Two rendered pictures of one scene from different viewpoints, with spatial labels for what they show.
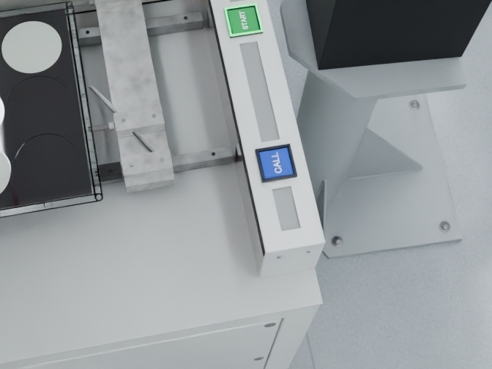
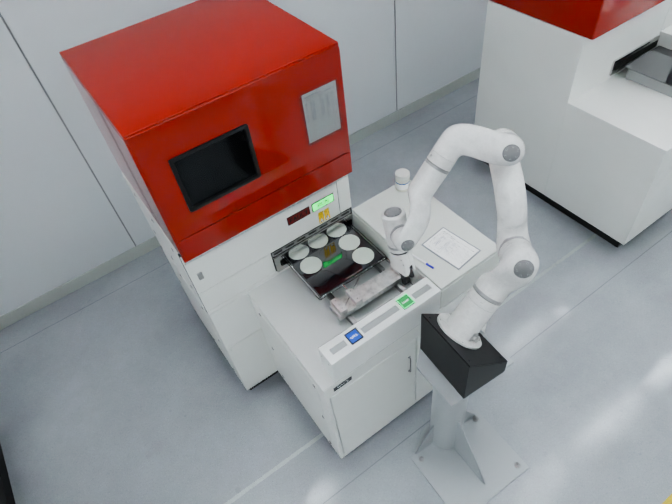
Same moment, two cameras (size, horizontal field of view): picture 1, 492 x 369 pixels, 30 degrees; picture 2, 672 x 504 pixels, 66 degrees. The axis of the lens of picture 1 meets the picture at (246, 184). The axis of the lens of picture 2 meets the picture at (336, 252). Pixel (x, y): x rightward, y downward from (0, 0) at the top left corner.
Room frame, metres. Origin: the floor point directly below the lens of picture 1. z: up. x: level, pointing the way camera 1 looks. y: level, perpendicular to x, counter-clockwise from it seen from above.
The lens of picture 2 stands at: (0.36, -1.13, 2.70)
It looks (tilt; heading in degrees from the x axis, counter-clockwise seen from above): 48 degrees down; 80
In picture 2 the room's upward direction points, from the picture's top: 9 degrees counter-clockwise
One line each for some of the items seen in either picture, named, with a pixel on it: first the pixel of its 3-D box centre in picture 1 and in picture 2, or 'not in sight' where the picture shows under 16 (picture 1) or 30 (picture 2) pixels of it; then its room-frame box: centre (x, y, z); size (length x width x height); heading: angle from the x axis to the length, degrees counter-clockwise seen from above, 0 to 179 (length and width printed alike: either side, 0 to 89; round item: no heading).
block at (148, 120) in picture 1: (139, 121); (354, 296); (0.64, 0.19, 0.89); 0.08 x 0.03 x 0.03; 109
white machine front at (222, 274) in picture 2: not in sight; (276, 240); (0.39, 0.52, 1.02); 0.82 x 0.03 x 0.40; 19
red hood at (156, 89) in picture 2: not in sight; (214, 116); (0.29, 0.81, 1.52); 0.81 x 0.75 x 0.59; 19
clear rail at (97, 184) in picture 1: (83, 97); (353, 277); (0.67, 0.29, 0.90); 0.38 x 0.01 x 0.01; 19
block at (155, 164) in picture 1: (146, 165); (339, 306); (0.56, 0.16, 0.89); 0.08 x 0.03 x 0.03; 109
